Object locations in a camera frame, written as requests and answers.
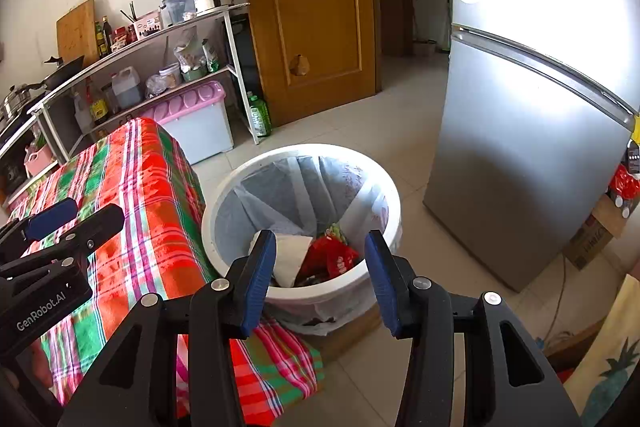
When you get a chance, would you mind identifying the brown cardboard box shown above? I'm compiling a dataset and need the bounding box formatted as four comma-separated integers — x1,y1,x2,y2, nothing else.
562,194,640,270

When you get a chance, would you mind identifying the translucent plastic bin liner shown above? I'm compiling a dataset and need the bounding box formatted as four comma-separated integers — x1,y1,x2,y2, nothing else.
210,154,391,333

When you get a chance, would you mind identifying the clear lidded plastic container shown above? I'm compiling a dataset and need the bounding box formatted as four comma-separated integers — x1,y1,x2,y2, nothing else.
160,0,197,28

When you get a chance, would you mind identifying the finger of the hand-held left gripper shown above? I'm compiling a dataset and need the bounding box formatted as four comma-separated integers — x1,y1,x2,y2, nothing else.
0,204,125,280
0,198,78,263

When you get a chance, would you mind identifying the yellow label sauce bottle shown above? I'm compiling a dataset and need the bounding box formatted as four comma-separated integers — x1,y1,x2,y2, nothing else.
87,77,110,125

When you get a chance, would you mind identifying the green plastic bottle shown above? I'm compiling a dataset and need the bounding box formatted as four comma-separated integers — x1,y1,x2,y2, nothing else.
246,91,272,138

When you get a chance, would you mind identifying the plastic jug of dark liquid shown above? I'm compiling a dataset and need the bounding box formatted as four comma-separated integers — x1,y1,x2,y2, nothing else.
111,66,143,110

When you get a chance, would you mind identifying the white snack bag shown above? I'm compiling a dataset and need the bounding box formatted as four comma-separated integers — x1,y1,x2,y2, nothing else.
173,39,201,72

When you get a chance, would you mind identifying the black frying pan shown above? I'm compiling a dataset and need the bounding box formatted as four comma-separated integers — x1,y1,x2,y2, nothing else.
22,55,85,90

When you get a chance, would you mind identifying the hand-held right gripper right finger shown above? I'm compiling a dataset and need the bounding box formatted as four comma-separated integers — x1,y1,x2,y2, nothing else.
365,231,581,427

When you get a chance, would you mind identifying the red green plaid tablecloth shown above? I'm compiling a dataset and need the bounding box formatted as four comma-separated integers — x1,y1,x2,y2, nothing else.
5,117,326,423

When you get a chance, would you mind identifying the green white packet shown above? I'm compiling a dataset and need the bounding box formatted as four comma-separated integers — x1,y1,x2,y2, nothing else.
201,38,221,74

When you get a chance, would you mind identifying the white plastic tub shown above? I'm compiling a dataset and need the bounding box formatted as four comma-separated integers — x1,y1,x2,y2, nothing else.
159,63,182,88

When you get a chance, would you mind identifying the crumpled clear plastic bag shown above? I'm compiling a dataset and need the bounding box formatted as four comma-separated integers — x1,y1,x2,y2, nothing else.
145,74,168,98

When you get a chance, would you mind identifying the silver refrigerator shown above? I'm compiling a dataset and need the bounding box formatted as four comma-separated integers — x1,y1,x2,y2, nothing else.
422,0,640,293

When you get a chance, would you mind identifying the white paper tissue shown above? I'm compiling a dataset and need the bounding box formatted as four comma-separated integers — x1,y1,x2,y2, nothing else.
249,229,315,289

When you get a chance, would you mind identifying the pink plastic basket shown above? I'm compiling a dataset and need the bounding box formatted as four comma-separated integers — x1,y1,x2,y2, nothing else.
24,144,57,178

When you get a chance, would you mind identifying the wooden door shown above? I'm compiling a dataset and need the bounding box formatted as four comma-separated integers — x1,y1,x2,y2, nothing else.
235,0,383,128

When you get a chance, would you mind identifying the person's left hand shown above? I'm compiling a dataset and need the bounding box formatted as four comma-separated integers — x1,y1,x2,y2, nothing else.
30,339,58,390

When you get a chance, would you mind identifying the clear plastic bottle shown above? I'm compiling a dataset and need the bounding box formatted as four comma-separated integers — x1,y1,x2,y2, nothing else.
74,92,95,134

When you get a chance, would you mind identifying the pink utensil box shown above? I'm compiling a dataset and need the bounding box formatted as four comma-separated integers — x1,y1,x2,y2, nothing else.
134,10,163,38

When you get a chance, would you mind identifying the red plastic bag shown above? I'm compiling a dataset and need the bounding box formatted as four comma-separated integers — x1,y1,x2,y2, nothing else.
297,234,366,283

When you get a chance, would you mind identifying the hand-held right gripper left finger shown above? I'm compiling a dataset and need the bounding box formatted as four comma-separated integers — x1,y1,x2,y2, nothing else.
57,231,277,427

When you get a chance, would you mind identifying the wooden cutting board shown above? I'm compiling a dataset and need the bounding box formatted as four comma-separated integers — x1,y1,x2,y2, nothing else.
56,0,100,66

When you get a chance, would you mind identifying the pink lidded storage box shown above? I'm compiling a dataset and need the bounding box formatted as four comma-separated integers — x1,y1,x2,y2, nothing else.
140,80,235,165

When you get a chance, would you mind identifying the red packet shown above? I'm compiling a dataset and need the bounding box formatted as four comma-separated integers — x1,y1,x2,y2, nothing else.
607,164,640,202

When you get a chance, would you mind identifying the white metal shelf rack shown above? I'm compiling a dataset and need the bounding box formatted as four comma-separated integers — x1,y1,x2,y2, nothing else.
0,2,261,195

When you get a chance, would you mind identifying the steel cooking pot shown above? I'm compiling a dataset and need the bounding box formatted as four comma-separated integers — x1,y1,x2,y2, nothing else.
0,83,33,120

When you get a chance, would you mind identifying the pineapple print cloth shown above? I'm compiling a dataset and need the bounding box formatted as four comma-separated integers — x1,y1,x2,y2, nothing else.
562,274,640,427

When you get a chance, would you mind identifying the green snack wrapper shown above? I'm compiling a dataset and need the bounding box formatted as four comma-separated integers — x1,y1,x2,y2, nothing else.
326,222,351,247

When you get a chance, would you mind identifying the white round waste bin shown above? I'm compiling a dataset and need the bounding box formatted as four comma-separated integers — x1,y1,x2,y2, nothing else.
201,143,402,335

